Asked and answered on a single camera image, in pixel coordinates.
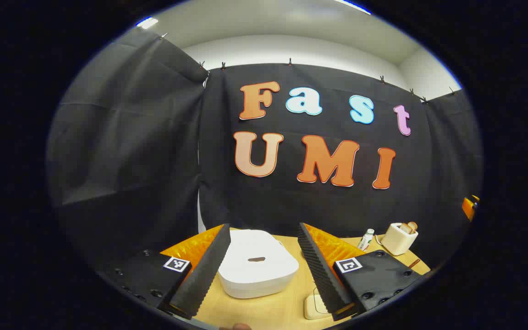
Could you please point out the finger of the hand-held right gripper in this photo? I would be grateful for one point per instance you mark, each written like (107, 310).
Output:
(469, 208)

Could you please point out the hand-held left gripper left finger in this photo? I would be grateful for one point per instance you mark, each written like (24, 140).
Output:
(204, 275)

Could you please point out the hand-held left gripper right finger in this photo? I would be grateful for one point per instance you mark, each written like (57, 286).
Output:
(319, 270)

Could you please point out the white rice cooker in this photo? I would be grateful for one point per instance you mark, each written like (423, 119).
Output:
(257, 275)

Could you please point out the white divided condiment dish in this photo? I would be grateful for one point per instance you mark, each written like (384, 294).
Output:
(313, 308)

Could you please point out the white drink bottle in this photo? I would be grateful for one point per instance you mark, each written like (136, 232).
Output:
(365, 239)

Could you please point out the toast bread slice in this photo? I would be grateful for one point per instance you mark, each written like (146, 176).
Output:
(405, 228)
(412, 225)

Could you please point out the black backdrop cloth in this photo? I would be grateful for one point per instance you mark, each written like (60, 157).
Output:
(291, 206)

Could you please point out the white toaster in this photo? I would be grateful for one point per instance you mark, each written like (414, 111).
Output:
(397, 240)

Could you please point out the ceiling light panel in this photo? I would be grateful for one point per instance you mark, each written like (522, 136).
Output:
(147, 22)

